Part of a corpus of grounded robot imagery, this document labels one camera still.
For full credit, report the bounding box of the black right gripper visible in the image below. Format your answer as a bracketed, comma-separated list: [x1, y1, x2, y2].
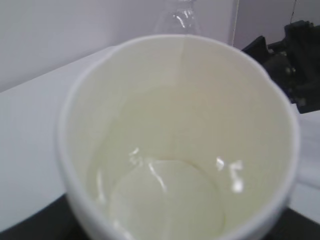
[243, 20, 320, 114]

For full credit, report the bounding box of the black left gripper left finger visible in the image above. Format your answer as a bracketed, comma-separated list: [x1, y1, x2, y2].
[0, 195, 83, 240]

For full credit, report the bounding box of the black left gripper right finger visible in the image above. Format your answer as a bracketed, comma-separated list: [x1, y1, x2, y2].
[269, 208, 320, 240]

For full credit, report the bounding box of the clear green-label water bottle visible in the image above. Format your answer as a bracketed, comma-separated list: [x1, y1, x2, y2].
[153, 0, 201, 35]

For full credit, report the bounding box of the white paper cup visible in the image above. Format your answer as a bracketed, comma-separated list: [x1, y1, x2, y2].
[55, 34, 300, 240]

